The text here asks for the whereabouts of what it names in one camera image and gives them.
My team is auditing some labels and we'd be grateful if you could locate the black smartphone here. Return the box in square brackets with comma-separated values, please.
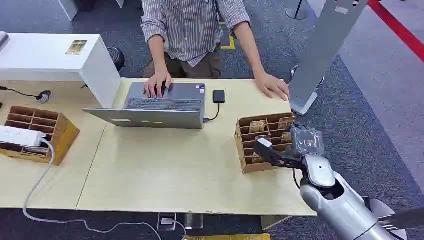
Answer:
[212, 89, 226, 104]

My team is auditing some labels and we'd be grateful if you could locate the wooden card box with cards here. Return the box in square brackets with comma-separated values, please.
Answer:
[234, 112, 297, 174]

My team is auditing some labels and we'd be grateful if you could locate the grey open laptop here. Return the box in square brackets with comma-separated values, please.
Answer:
[82, 81, 207, 130]

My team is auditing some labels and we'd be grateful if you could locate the person's right hand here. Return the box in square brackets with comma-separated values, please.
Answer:
[143, 71, 173, 100]

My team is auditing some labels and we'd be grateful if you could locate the person's hand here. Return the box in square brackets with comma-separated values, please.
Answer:
[253, 71, 291, 102]
[143, 71, 173, 100]

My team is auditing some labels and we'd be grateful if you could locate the person's left hand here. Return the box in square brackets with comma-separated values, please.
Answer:
[253, 71, 291, 102]

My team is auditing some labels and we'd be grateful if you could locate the person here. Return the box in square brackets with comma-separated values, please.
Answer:
[140, 0, 291, 102]

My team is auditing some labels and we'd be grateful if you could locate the floor socket box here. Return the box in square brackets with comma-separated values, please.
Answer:
[157, 212, 177, 232]

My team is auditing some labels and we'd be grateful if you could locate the black round wheel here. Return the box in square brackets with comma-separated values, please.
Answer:
[105, 45, 127, 72]

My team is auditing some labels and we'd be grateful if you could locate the round metal floor base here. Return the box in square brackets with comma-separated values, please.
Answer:
[290, 64, 325, 88]

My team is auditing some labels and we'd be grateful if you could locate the yellow board edge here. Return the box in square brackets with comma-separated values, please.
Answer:
[183, 233, 271, 240]

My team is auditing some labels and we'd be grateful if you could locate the white desk leg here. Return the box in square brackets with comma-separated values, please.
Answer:
[260, 215, 293, 231]

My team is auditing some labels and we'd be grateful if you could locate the grey metal pillar stand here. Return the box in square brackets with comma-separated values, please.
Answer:
[287, 0, 369, 116]

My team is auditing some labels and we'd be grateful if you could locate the wooden card box under strip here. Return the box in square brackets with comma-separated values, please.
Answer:
[0, 105, 81, 167]

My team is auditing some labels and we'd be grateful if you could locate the printed card on cabinet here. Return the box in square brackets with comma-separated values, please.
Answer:
[65, 39, 88, 56]

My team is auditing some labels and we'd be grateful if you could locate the white cabinet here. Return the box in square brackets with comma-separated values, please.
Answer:
[0, 33, 122, 110]

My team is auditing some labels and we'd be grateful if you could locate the white power strip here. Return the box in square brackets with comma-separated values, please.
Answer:
[0, 125, 48, 148]

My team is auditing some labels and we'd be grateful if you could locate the red barrier strip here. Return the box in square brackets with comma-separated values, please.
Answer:
[366, 0, 424, 63]

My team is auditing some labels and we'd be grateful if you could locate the black phone cable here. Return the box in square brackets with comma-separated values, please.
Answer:
[202, 102, 222, 123]

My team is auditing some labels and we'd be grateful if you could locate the round desk cable grommet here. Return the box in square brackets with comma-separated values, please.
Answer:
[34, 90, 53, 105]

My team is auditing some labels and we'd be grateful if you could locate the white power cable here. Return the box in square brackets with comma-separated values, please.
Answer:
[22, 139, 187, 240]

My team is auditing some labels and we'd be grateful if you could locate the thin black desk cable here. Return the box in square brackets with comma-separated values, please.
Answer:
[0, 86, 43, 100]

